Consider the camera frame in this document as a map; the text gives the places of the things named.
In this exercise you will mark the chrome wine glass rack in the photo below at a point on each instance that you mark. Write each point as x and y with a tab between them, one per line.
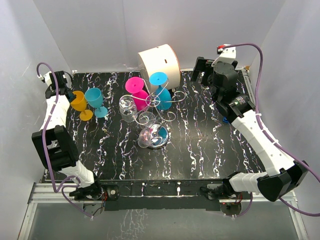
159	133

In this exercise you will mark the blue wine glass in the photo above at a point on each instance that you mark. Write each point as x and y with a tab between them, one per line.
95	99
163	95

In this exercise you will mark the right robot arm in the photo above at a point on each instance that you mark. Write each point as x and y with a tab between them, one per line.
282	173

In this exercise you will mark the clear fluted champagne glass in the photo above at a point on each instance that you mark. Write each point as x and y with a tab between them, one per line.
146	119

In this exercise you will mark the white round box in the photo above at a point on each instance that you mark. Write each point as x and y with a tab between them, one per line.
160	59

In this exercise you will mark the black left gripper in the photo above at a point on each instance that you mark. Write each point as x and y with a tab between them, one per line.
74	96

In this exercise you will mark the blue wine glass on rack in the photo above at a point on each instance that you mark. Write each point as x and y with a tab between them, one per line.
163	95

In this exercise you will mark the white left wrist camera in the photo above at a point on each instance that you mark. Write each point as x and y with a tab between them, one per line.
46	78

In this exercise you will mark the yellow wine glass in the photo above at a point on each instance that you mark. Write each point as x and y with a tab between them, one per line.
80	104

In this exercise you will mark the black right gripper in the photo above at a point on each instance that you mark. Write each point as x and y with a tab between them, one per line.
202	65

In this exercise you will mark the aluminium table frame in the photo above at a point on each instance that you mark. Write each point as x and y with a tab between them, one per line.
159	189

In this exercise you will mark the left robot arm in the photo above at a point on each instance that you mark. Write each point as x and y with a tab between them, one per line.
54	145

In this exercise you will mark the pink wine glass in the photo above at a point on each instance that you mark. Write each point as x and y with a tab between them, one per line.
135	86

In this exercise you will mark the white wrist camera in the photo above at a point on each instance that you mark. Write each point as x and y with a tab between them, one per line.
46	78
226	54

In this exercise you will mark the small blue object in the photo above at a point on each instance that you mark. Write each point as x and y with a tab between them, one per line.
225	120

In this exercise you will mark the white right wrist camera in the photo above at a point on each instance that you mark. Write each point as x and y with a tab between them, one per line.
226	54

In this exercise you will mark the clear ribbed tumbler glass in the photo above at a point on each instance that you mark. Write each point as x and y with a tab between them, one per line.
127	108

